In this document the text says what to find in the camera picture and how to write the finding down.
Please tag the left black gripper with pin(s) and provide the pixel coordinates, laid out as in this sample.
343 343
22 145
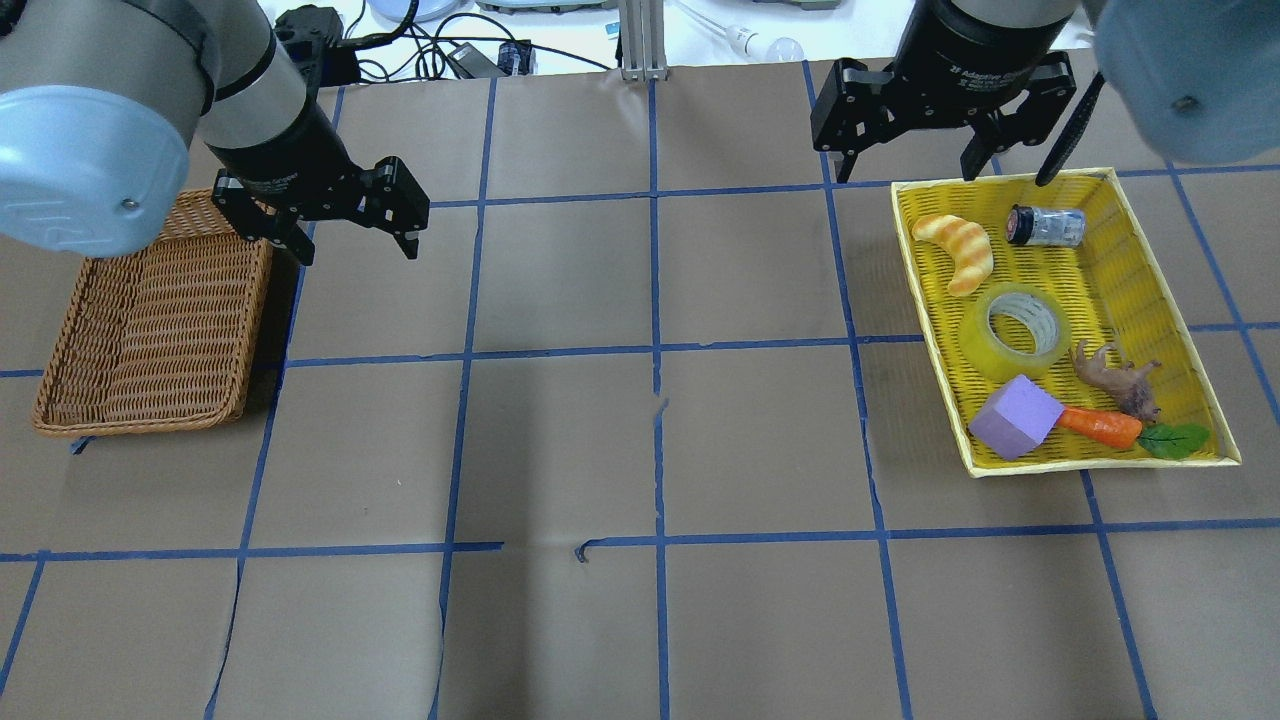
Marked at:
283 146

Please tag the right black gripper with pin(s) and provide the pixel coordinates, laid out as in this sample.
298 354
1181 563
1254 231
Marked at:
968 52

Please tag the yellow clear tape roll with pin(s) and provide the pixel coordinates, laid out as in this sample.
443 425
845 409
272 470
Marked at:
1014 329

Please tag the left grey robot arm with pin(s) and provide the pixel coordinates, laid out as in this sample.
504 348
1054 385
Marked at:
102 99

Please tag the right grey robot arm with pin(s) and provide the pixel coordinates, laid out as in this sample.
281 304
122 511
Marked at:
1199 79

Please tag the toy croissant bread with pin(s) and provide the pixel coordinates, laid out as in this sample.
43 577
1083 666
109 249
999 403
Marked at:
965 243

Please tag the small clear jar black lid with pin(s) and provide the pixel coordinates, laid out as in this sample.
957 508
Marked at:
1045 227

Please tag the brown wicker basket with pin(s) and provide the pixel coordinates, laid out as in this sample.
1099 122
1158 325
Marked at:
163 339

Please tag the white light bulb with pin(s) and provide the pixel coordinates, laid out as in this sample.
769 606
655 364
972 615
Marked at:
762 48

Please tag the black power adapter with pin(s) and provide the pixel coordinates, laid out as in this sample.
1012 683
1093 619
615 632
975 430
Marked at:
514 58

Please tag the yellow plastic tray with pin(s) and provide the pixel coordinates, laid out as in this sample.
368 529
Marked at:
1109 289

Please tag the purple foam cube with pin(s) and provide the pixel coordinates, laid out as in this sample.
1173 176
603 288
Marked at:
1016 418

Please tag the brown toy animal figure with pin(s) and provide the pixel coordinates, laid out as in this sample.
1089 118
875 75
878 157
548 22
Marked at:
1127 385

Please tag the orange toy carrot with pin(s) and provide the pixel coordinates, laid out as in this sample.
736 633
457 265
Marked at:
1120 430

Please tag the black device with cables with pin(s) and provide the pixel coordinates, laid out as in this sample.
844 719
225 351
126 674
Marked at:
310 34

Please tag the aluminium frame post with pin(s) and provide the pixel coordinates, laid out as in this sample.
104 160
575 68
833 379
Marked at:
642 41

